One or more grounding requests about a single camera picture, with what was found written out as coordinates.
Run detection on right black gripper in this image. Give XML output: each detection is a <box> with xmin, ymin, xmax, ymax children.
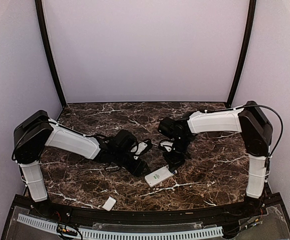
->
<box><xmin>162</xmin><ymin>135</ymin><xmax>191</xmax><ymax>172</ymax></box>

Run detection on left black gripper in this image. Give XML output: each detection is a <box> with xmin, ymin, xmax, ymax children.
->
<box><xmin>113</xmin><ymin>149</ymin><xmax>151</xmax><ymax>178</ymax></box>

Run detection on white remote control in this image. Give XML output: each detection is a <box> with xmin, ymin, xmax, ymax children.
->
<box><xmin>145</xmin><ymin>165</ymin><xmax>174</xmax><ymax>188</ymax></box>

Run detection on white battery cover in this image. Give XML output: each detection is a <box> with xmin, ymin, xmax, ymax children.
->
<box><xmin>102</xmin><ymin>196</ymin><xmax>116</xmax><ymax>211</ymax></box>

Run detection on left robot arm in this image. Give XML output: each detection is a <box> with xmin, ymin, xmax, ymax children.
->
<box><xmin>11</xmin><ymin>110</ymin><xmax>152</xmax><ymax>218</ymax></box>

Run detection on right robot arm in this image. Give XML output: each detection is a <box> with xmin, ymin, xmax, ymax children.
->
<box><xmin>158</xmin><ymin>101</ymin><xmax>276</xmax><ymax>217</ymax></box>

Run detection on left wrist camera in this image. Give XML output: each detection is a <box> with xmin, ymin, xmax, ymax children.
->
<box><xmin>130</xmin><ymin>139</ymin><xmax>153</xmax><ymax>160</ymax></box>

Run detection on white slotted cable duct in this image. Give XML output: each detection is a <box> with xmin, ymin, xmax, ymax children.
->
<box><xmin>17</xmin><ymin>214</ymin><xmax>223</xmax><ymax>240</ymax></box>

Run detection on black front rail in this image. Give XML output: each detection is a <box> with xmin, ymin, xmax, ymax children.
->
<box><xmin>38</xmin><ymin>201</ymin><xmax>247</xmax><ymax>225</ymax></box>

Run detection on left black frame post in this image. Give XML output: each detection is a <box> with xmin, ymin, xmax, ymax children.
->
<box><xmin>34</xmin><ymin>0</ymin><xmax>67</xmax><ymax>108</ymax></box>

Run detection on black frame post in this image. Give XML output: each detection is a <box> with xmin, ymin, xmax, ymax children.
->
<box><xmin>34</xmin><ymin>0</ymin><xmax>67</xmax><ymax>108</ymax></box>
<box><xmin>226</xmin><ymin>0</ymin><xmax>257</xmax><ymax>108</ymax></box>

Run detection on right black frame post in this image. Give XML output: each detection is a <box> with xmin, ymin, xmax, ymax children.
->
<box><xmin>226</xmin><ymin>0</ymin><xmax>257</xmax><ymax>108</ymax></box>

